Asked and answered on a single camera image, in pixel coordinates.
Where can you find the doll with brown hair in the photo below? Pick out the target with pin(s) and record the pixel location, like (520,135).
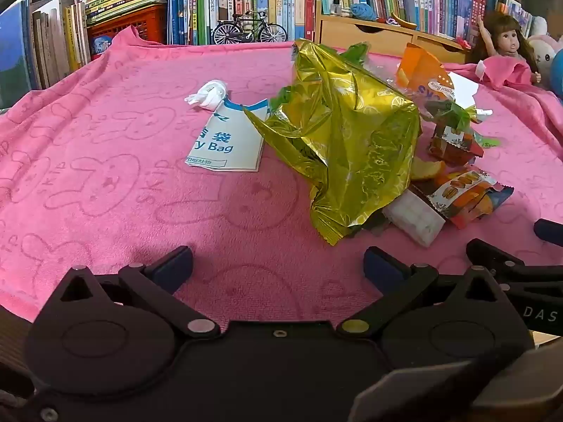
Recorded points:
(510,39)

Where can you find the orange white cardboard box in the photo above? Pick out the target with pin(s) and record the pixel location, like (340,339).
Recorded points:
(418,63)

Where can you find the orange peel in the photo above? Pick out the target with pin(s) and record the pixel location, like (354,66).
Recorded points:
(429,169)

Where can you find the crumpled white tissue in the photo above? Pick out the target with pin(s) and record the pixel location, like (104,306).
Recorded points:
(206,94)

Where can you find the white plastic tray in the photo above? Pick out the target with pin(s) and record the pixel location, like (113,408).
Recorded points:
(418,222)

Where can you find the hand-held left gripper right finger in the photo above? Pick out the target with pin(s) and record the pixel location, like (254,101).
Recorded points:
(382,268)

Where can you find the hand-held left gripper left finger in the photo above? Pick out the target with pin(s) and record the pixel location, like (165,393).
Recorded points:
(176,268)

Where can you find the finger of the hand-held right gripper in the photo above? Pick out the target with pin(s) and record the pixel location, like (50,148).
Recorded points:
(550,231)
(492,257)

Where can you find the white paper bag blue print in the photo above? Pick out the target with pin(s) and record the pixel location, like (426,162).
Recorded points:
(220,140)

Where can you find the wooden drawer organizer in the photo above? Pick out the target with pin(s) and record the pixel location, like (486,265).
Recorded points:
(374,35)

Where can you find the red plastic crate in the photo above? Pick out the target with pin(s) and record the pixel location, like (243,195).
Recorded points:
(132,22)

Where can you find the pink printed towel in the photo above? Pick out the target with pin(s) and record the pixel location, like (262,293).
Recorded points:
(110,162)

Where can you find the miniature black bicycle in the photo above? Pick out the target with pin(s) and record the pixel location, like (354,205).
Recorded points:
(248,30)

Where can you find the gold green foil bag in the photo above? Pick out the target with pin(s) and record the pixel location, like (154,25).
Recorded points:
(343,140)

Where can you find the orange snack packet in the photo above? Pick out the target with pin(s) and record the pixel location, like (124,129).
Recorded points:
(470,193)

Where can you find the row of worn upright books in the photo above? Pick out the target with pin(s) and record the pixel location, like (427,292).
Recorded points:
(44,48)

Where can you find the white pink plush toy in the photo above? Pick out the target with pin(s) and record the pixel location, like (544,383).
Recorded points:
(547,59)

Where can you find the blue knitted ball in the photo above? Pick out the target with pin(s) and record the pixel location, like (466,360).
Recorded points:
(363,11)

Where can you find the red green snack wrapper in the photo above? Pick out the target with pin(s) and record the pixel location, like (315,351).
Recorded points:
(453,145)

